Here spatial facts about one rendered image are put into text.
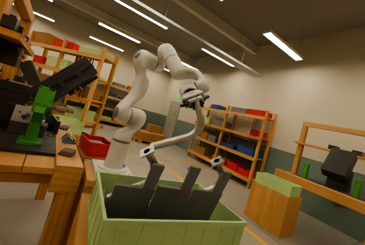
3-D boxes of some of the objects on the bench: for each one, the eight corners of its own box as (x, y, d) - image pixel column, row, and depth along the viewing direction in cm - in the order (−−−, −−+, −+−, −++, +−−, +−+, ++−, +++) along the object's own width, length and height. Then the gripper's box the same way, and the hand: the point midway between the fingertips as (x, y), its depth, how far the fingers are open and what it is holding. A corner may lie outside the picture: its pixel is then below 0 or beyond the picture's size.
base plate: (54, 124, 212) (55, 123, 213) (55, 156, 121) (56, 153, 121) (4, 115, 189) (5, 113, 189) (-43, 146, 98) (-41, 142, 98)
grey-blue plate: (55, 131, 175) (60, 116, 176) (55, 132, 173) (60, 117, 174) (42, 129, 170) (47, 114, 171) (42, 130, 168) (47, 114, 169)
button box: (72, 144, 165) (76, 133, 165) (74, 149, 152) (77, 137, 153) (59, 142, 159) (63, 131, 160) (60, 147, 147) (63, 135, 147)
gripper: (208, 97, 96) (219, 107, 78) (177, 108, 95) (180, 120, 78) (205, 83, 94) (214, 89, 76) (172, 94, 93) (175, 102, 76)
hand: (196, 104), depth 79 cm, fingers closed on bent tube, 3 cm apart
